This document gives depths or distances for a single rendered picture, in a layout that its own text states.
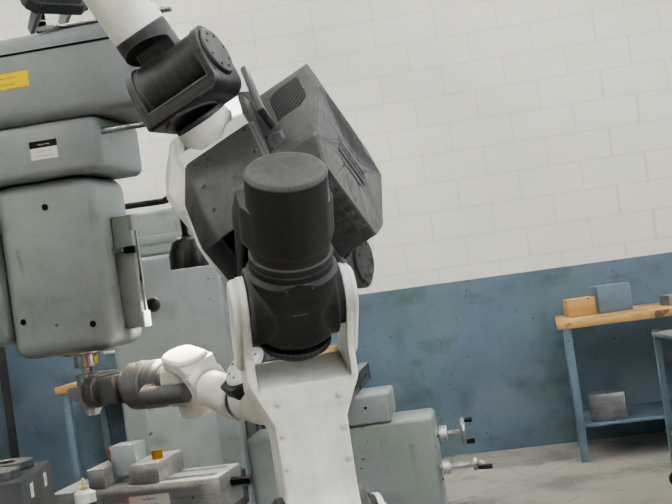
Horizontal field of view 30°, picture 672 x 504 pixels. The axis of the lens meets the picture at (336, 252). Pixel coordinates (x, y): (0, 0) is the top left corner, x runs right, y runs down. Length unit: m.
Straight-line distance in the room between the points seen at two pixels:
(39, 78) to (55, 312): 0.42
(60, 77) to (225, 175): 0.49
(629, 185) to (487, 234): 1.02
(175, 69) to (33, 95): 0.42
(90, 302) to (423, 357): 6.63
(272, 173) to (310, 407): 0.34
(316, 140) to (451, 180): 6.93
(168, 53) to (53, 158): 0.41
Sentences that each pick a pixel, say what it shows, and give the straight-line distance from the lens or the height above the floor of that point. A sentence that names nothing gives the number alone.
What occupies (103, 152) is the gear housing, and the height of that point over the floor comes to 1.66.
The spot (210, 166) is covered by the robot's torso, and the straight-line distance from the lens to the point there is 1.95.
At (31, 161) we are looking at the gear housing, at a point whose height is 1.66.
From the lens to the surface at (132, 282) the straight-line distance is 2.35.
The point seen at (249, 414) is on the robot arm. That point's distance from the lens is 2.04.
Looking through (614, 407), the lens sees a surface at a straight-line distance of 8.06.
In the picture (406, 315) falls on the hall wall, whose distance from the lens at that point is 8.80.
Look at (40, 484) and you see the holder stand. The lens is 2.04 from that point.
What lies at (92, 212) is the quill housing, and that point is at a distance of 2.30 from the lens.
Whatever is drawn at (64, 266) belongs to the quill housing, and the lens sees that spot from 2.31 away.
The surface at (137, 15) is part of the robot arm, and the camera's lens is 1.98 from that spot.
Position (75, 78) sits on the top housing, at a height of 1.79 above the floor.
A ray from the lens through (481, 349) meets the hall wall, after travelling 8.78.
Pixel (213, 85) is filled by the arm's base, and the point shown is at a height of 1.70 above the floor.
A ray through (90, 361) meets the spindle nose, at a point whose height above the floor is 1.29.
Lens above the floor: 1.40
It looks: 1 degrees up
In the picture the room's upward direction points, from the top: 8 degrees counter-clockwise
